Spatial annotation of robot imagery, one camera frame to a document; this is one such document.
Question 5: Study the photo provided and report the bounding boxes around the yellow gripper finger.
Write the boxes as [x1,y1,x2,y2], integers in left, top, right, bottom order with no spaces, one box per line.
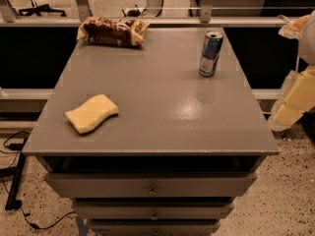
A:
[279,15,309,39]
[268,66,315,132]

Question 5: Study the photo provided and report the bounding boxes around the red bull can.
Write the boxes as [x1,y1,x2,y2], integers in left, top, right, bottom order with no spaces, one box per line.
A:
[199,30,223,77]

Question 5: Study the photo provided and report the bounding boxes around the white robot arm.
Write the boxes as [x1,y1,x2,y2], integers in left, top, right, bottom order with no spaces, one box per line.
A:
[268,11,315,132]

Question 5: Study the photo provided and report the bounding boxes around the grey drawer cabinet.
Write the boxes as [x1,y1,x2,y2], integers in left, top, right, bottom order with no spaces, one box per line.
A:
[21,27,281,236]

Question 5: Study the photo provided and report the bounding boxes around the top grey drawer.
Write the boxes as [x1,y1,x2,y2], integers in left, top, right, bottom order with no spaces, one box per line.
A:
[45,172,257,198]

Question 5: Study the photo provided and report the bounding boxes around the grey drawer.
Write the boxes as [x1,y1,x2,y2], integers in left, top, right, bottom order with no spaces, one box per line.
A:
[72,199,234,220]
[45,172,257,198]
[91,219,221,236]

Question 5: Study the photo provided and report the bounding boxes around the brown snack bag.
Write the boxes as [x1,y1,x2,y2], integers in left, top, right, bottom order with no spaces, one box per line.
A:
[77,17,150,47]

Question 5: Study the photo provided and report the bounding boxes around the yellow sponge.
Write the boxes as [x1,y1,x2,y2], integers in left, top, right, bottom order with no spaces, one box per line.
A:
[65,94,119,134]

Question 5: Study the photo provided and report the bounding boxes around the bottom grey drawer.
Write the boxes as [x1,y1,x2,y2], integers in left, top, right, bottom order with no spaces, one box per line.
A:
[91,219,221,236]

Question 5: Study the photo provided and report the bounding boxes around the middle grey drawer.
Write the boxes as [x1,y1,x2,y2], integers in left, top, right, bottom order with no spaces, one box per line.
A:
[72,199,234,220]

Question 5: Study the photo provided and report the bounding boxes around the black office chair base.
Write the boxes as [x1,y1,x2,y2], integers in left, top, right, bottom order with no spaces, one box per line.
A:
[19,0,66,17]

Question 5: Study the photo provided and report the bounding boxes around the black desk leg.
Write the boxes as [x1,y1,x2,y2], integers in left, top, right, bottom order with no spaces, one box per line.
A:
[1,140,27,210]

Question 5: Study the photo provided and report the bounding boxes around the black floor cable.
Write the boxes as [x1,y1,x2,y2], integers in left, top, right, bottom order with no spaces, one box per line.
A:
[0,130,77,231]

